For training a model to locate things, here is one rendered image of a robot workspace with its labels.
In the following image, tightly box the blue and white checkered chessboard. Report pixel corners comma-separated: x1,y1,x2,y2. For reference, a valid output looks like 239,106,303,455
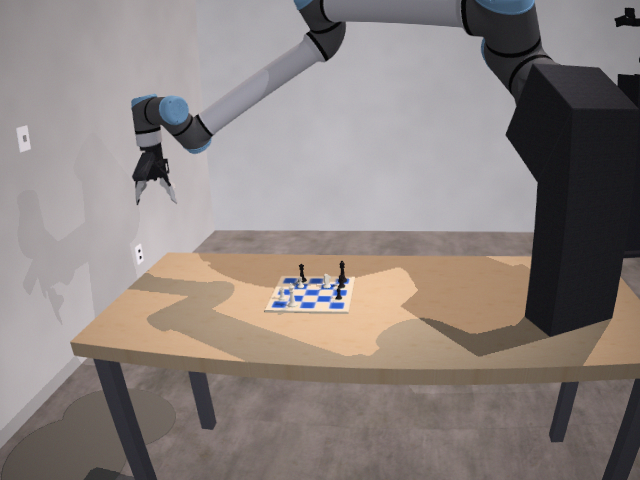
265,276,355,314

